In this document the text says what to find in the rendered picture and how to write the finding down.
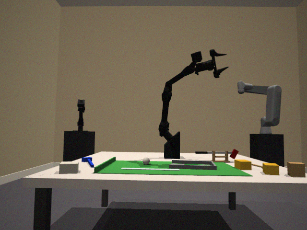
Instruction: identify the white golf ball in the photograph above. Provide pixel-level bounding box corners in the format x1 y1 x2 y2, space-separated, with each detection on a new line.
142 157 150 165

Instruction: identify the blue putter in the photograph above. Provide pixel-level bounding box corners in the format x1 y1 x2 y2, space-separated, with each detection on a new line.
81 157 94 168

